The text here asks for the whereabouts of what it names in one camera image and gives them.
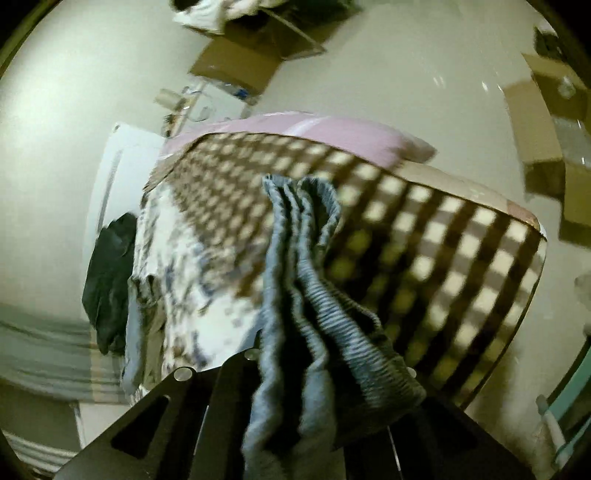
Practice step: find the blue striped pants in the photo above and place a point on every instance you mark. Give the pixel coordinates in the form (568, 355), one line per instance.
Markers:
(304, 323)

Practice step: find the brown checkered blanket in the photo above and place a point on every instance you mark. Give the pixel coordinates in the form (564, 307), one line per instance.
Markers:
(369, 240)

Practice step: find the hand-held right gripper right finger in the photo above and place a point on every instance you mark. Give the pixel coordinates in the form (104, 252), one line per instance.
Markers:
(443, 429)

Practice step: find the white floral printed cloth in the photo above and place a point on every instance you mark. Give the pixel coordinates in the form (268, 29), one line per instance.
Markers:
(184, 286)

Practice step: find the dark cloth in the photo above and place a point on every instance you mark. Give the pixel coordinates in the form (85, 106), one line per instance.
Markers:
(111, 286)

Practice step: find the grey striped rug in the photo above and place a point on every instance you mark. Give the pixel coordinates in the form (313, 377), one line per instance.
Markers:
(51, 350)

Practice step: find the open cardboard box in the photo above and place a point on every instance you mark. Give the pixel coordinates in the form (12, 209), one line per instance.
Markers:
(551, 134)

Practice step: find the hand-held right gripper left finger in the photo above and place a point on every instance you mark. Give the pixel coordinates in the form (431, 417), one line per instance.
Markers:
(231, 383)

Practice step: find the white cabinet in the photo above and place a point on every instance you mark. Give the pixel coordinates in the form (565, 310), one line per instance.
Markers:
(115, 170)

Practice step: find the bed mattress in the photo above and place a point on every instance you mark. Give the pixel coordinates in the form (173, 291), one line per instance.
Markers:
(461, 184)

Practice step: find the pink sheet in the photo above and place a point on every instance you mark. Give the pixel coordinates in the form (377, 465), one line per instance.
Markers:
(332, 136)

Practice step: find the flattened cardboard box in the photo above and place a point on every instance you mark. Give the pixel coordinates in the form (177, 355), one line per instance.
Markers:
(249, 50)

